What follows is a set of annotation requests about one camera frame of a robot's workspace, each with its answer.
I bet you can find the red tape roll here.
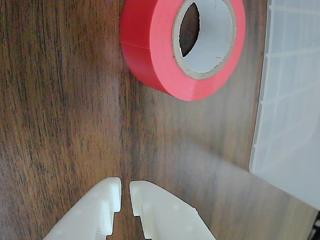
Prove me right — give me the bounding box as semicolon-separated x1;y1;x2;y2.
119;0;246;102

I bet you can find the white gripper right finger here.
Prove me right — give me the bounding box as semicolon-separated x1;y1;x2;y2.
128;180;217;240

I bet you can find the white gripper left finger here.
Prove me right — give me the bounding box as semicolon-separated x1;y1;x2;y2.
42;176;123;240

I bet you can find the translucent plastic box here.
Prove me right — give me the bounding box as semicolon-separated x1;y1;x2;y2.
248;0;320;211

